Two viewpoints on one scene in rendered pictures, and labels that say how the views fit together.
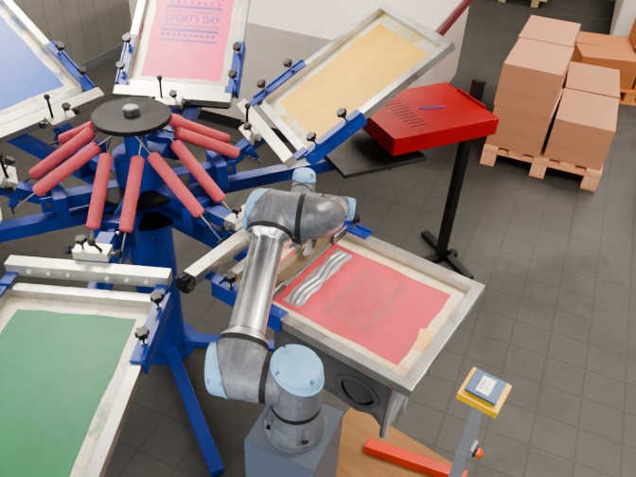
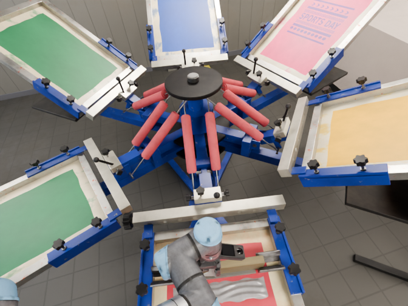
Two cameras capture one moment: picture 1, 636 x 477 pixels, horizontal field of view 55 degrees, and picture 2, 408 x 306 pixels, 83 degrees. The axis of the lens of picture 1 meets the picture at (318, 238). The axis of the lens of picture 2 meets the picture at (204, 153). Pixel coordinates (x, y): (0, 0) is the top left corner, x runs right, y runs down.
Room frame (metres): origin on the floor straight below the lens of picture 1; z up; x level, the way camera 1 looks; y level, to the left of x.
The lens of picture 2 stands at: (1.57, -0.16, 1.98)
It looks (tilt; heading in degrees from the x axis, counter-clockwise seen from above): 48 degrees down; 55
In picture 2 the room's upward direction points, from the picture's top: 5 degrees counter-clockwise
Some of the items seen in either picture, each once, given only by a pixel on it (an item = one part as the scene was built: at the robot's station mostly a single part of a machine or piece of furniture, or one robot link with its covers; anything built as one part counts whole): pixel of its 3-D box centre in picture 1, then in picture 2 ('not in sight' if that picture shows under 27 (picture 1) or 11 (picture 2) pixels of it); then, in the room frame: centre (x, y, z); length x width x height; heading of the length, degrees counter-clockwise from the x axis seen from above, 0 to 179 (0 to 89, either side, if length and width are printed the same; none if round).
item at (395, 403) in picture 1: (413, 369); not in sight; (1.46, -0.38, 0.74); 0.45 x 0.03 x 0.43; 148
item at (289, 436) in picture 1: (295, 413); not in sight; (0.87, 0.03, 1.25); 0.15 x 0.15 x 0.10
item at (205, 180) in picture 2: (230, 220); (206, 190); (1.92, 0.35, 1.02); 0.17 x 0.06 x 0.05; 58
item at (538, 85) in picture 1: (560, 96); not in sight; (4.69, -1.90, 0.41); 1.39 x 0.99 x 0.82; 153
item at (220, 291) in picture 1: (249, 302); (147, 271); (1.51, 0.22, 0.97); 0.30 x 0.05 x 0.07; 58
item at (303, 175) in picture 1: (303, 185); (207, 237); (1.71, 0.06, 1.34); 0.09 x 0.08 x 0.11; 173
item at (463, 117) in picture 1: (421, 115); not in sight; (2.84, -0.49, 1.06); 0.61 x 0.46 x 0.12; 118
